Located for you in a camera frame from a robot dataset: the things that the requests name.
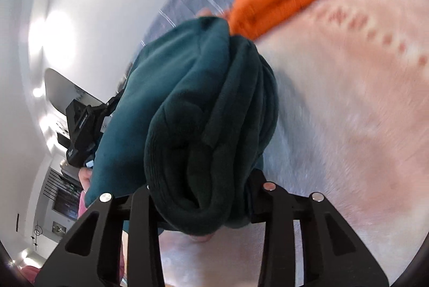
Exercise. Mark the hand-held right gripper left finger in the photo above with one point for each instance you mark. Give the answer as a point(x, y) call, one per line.
point(142, 223)

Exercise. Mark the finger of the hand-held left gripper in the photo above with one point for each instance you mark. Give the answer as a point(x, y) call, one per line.
point(109, 106)

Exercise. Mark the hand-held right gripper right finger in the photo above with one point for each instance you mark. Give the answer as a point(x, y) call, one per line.
point(258, 206)

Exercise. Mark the teal fleece hooded coat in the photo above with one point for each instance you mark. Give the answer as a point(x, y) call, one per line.
point(201, 106)

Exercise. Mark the person's left hand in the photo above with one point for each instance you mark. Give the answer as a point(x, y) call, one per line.
point(85, 179)

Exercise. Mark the dark shelf unit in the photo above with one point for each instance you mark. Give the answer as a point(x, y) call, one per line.
point(62, 200)

